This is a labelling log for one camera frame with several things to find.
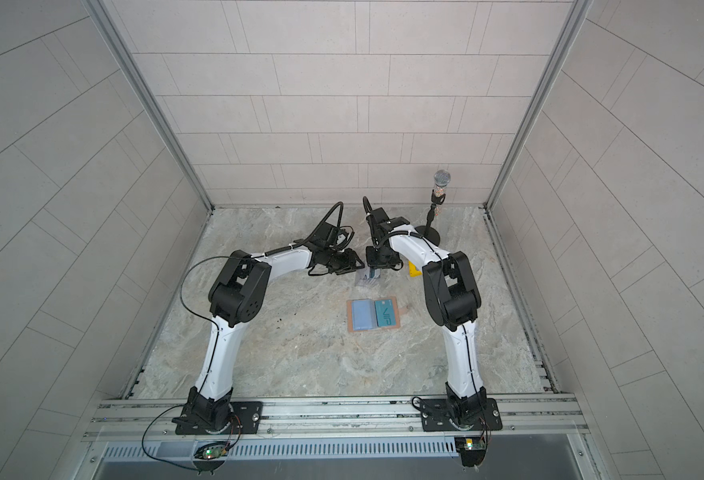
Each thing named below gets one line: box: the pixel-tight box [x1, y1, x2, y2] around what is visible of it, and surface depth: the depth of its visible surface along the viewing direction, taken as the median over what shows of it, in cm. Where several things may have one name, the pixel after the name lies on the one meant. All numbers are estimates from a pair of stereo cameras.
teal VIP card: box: [374, 299, 397, 327], surface depth 90 cm
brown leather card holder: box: [347, 297, 400, 333], surface depth 90 cm
